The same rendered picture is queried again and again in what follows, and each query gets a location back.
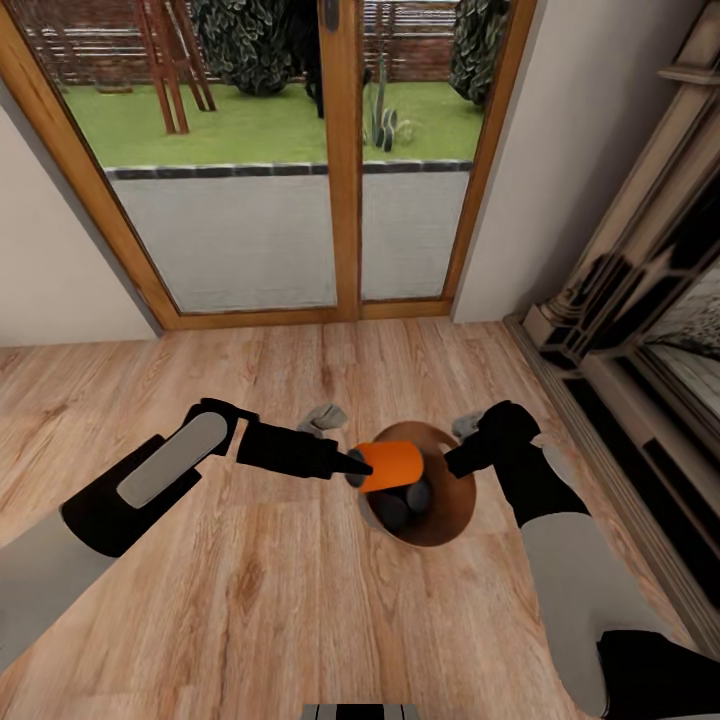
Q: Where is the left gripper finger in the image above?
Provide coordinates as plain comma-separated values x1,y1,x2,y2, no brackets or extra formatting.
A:
332,446,373,475

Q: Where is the can of soda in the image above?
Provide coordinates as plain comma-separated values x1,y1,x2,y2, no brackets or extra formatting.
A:
345,441,424,492
380,480,430,513
367,492,408,533

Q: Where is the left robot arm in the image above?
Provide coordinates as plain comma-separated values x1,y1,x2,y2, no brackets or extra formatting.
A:
0,398,373,673

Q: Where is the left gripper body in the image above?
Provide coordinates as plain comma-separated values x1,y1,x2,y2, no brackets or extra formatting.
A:
262,427,339,479

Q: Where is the trash can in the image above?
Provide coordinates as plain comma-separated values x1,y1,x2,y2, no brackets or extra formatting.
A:
358,421,477,549

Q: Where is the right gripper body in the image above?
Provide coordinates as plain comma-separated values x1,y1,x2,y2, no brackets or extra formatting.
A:
444,431,492,479

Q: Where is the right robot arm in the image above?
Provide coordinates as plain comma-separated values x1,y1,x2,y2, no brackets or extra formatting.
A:
444,400,720,720

